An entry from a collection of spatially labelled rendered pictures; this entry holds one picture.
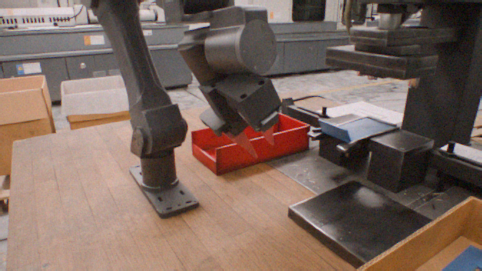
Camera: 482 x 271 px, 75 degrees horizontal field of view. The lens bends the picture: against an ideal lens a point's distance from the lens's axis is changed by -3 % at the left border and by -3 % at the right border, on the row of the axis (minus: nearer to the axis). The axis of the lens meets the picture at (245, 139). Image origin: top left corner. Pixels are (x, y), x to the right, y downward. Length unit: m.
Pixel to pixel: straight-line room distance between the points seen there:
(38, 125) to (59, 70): 2.33
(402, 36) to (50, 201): 0.68
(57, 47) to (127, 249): 4.46
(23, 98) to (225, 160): 2.08
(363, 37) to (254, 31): 0.31
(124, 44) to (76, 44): 4.31
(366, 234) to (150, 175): 0.36
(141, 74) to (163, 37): 4.51
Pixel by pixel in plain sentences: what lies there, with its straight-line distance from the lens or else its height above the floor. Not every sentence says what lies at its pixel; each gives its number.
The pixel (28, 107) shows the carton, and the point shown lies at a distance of 2.61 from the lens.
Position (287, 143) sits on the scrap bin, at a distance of 0.74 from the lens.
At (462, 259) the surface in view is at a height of 0.91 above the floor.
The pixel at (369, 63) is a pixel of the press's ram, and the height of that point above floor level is 1.12.
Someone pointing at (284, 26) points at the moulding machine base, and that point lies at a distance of 6.03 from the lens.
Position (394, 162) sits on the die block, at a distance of 0.64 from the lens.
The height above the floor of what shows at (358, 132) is 0.99.
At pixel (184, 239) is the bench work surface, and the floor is 0.90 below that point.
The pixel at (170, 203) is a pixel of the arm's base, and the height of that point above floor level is 0.91.
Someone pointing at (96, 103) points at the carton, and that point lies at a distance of 2.65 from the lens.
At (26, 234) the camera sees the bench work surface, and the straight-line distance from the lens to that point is 0.61.
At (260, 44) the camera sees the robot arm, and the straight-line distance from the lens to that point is 0.36.
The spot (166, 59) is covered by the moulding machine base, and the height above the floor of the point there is 0.49.
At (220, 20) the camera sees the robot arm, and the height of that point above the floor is 1.20.
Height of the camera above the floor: 1.22
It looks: 22 degrees down
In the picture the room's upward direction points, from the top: straight up
